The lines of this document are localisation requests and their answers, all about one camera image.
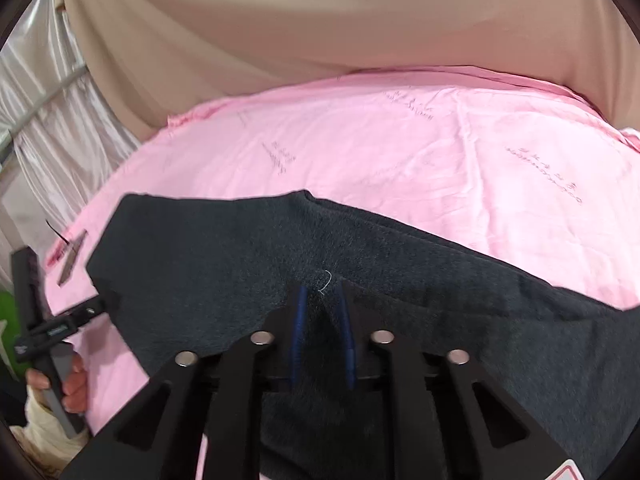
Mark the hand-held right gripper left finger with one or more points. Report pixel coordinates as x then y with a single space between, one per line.
299 320

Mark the dark grey pants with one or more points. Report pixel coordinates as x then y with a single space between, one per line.
450 320

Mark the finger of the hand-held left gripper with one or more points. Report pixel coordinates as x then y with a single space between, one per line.
90 310

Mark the green object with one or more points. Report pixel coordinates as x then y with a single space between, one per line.
7 320

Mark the pink bedsheet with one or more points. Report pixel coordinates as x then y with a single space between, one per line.
375 160

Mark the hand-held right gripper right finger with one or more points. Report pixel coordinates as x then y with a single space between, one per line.
347 320

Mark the silver curtain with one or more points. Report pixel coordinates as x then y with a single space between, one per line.
50 110

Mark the person's left hand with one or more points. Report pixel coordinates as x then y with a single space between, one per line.
75 385

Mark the person's left forearm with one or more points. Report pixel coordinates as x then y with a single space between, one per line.
40 435

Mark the beige cloth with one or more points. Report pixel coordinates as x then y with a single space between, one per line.
300 20

